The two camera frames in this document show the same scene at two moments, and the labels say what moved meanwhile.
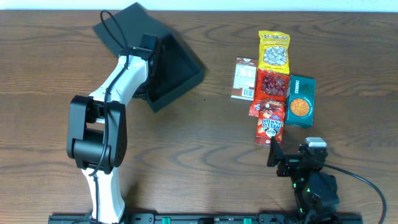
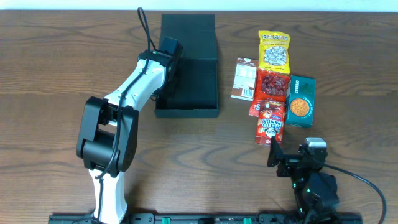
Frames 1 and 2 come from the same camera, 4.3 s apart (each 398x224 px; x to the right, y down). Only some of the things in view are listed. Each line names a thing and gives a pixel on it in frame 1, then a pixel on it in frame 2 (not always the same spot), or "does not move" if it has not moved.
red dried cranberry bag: x=271 y=84 does not move
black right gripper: x=277 y=155 does not move
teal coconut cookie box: x=300 y=101 does not move
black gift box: x=178 y=70 → x=193 y=92
